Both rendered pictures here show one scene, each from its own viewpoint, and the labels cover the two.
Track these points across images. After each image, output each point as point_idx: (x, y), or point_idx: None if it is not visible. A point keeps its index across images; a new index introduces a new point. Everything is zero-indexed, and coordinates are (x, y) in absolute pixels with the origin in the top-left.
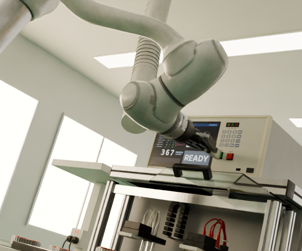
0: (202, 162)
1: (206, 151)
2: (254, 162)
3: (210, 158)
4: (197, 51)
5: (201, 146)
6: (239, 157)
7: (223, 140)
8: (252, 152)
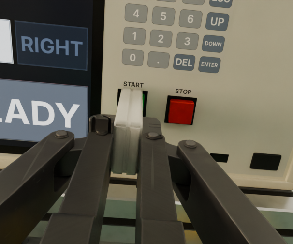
0: (56, 128)
1: (123, 171)
2: (285, 135)
3: (91, 115)
4: None
5: (108, 179)
6: (224, 115)
7: (139, 37)
8: (278, 96)
